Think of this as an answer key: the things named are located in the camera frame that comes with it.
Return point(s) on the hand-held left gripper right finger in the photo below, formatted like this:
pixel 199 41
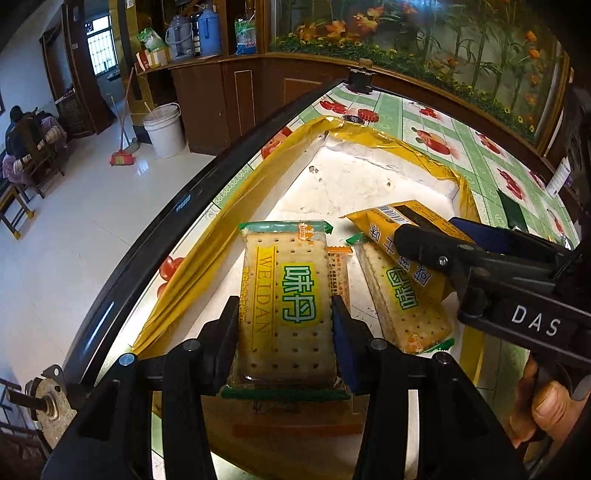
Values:
pixel 344 337

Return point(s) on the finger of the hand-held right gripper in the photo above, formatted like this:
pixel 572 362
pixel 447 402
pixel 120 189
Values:
pixel 425 249
pixel 480 235

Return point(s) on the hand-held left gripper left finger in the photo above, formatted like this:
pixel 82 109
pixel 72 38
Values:
pixel 231 318

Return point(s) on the dark green snack packet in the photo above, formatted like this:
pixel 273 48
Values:
pixel 511 210

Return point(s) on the yellow snack packet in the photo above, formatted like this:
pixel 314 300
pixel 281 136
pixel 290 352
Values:
pixel 383 221

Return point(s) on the green-trimmed cracker packet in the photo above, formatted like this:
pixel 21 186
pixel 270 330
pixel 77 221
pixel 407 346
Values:
pixel 406 309
pixel 281 286

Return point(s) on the person's right hand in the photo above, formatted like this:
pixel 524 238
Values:
pixel 549 410

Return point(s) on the orange-trimmed cracker packet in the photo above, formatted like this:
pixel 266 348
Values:
pixel 339 267

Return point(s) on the fruit-print tablecloth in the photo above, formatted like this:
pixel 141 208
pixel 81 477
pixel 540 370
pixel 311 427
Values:
pixel 461 152

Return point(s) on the white spray bottle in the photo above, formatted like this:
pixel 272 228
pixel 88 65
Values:
pixel 559 175

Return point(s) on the round black lid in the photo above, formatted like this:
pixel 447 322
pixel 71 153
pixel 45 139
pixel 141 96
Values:
pixel 353 119

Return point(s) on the black jar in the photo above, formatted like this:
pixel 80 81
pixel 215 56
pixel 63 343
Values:
pixel 360 82

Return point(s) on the red-headed broom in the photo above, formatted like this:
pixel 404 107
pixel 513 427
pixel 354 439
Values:
pixel 122 159

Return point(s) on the white plastic bucket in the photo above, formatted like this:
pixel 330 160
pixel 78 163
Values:
pixel 164 134

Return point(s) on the floral glass panel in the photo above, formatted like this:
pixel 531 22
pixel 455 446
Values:
pixel 415 32

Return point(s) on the brown wooden cabinet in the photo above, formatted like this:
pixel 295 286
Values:
pixel 207 106

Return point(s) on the wooden bench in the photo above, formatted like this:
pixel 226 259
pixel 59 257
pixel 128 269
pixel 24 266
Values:
pixel 16 207

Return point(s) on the wooden chair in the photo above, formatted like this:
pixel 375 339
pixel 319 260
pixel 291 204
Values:
pixel 41 157

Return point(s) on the orange and white carton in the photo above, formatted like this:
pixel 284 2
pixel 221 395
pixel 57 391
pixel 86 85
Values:
pixel 154 59

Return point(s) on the grey thermos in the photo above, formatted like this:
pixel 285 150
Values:
pixel 179 39

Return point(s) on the blue thermos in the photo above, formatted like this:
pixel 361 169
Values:
pixel 208 32

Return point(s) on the green and white bag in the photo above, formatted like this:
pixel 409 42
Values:
pixel 152 40

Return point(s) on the barred window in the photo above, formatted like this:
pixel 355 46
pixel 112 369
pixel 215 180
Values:
pixel 101 46

